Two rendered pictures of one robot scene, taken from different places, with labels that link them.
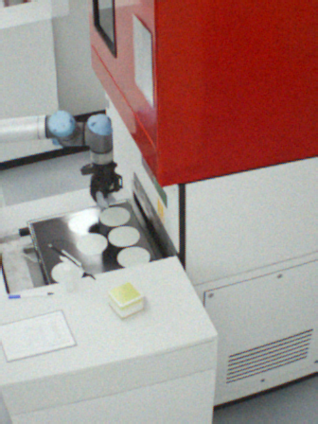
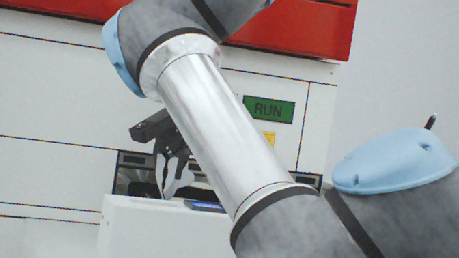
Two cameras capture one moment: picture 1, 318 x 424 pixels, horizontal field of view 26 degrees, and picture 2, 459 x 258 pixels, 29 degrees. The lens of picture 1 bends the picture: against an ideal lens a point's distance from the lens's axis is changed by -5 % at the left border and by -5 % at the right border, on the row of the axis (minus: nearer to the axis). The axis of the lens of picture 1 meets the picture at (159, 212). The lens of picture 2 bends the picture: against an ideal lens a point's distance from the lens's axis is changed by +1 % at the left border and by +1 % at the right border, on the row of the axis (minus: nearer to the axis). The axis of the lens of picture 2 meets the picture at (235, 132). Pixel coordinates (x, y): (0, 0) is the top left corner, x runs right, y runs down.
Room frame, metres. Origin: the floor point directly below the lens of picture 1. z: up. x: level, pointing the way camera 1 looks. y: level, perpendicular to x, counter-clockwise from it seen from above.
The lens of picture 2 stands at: (1.80, 1.89, 1.14)
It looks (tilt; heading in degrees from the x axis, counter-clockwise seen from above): 3 degrees down; 271
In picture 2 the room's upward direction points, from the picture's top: 9 degrees clockwise
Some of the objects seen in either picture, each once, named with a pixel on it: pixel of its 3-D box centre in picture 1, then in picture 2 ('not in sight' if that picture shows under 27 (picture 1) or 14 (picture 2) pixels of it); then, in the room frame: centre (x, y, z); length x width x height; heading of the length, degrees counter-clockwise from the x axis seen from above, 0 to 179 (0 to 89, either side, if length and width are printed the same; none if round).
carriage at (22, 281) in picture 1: (16, 272); not in sight; (1.66, 0.47, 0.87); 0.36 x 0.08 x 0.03; 17
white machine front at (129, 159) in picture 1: (139, 166); (143, 130); (2.01, 0.06, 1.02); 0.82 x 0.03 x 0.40; 17
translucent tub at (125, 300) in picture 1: (126, 301); not in sight; (1.40, 0.10, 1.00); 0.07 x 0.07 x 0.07; 32
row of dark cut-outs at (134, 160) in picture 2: (153, 211); (222, 170); (1.84, 0.02, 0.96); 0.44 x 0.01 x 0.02; 17
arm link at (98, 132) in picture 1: (99, 132); not in sight; (1.92, 0.18, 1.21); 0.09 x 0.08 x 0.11; 87
